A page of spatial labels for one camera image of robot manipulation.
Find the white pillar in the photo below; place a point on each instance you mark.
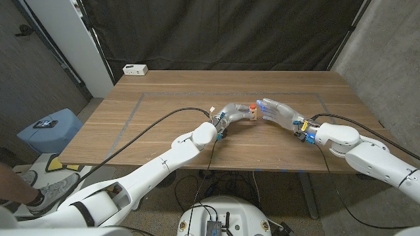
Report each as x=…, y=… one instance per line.
x=72, y=42

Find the white power strip box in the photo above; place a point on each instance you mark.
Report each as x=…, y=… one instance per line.
x=135, y=69

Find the black smartphone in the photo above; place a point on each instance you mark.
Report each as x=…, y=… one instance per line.
x=45, y=124

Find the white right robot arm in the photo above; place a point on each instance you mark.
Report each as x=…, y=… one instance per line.
x=367, y=154

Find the grey table leg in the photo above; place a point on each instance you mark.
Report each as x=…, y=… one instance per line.
x=308, y=196

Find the blue stool with phone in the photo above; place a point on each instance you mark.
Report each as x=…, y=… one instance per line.
x=55, y=139

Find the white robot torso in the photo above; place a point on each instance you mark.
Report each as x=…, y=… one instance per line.
x=226, y=208

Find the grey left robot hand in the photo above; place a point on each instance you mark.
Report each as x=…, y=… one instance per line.
x=234, y=114

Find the grey black sneaker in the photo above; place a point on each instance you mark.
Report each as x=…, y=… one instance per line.
x=54, y=191
x=29, y=178

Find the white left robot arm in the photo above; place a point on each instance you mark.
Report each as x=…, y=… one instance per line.
x=157, y=164

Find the white table leg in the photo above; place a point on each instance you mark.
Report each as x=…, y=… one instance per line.
x=138, y=204

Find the wooden block with holes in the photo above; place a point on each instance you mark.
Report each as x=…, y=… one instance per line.
x=253, y=115

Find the grey module on torso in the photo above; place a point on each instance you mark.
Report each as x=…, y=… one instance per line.
x=213, y=228

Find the white floor platform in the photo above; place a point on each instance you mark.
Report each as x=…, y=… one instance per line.
x=95, y=173

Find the person's bare leg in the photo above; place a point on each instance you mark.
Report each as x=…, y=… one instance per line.
x=13, y=187

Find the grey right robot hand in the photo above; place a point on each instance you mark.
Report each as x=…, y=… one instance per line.
x=282, y=113

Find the round black floor fan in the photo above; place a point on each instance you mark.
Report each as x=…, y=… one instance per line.
x=168, y=180

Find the black backdrop curtain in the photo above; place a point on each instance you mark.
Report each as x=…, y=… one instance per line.
x=229, y=32

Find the black backdrop stand pole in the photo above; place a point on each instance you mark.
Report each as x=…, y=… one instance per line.
x=351, y=29
x=98, y=49

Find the yellow black floor pedal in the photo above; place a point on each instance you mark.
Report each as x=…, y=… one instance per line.
x=54, y=164

